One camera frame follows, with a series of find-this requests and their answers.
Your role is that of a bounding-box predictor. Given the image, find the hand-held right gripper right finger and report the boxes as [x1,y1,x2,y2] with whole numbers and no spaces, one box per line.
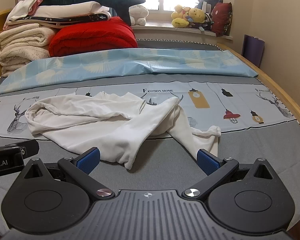
[182,149,282,198]

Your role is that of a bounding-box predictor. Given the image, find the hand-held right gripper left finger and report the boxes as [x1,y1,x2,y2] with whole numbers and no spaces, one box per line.
[25,147,116,198]

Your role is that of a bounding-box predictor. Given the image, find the white long-sleeve shirt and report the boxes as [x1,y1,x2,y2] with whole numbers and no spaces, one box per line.
[25,91,222,170]

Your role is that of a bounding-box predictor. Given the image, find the grey bed mattress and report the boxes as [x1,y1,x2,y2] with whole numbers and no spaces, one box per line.
[0,39,300,240]

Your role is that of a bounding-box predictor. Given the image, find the deer and lamp printed sheet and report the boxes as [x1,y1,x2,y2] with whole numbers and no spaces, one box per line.
[0,81,299,140]

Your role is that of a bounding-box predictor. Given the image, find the light blue patterned sheet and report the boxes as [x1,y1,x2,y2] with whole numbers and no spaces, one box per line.
[0,48,259,96]

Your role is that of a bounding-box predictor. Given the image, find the cream folded blanket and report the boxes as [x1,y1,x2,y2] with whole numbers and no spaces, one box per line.
[0,24,59,78]

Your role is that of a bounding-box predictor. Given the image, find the red folded quilt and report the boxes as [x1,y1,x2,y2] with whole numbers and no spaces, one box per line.
[49,16,138,58]

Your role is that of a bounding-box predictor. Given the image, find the purple paper bag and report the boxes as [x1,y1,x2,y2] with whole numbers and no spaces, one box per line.
[242,34,265,68]

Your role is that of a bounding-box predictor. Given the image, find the white folded cloth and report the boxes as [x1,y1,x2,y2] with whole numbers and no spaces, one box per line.
[9,0,39,22]

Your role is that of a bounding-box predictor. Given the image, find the striped plush toy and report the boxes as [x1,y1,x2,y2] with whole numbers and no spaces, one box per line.
[200,12,215,31]

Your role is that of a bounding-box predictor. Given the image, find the stone window sill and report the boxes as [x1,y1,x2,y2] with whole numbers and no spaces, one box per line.
[132,21,234,42]

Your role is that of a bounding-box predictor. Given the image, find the dark blue star-print blanket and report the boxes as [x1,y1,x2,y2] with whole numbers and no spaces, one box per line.
[6,11,113,29]

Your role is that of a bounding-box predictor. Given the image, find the dark red cushion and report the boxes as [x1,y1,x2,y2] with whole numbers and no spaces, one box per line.
[211,2,233,37]

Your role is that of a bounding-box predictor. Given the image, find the yellow duck plush toy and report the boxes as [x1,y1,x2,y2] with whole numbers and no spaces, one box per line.
[171,4,190,28]

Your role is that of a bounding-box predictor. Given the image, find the yellow round-head plush toy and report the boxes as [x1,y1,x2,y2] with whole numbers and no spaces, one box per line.
[189,7,206,23]

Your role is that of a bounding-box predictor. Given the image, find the white folded quilt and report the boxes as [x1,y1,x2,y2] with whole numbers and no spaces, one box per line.
[36,1,110,18]

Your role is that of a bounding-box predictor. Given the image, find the white plush toy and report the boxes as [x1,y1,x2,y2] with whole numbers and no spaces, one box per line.
[129,4,150,26]

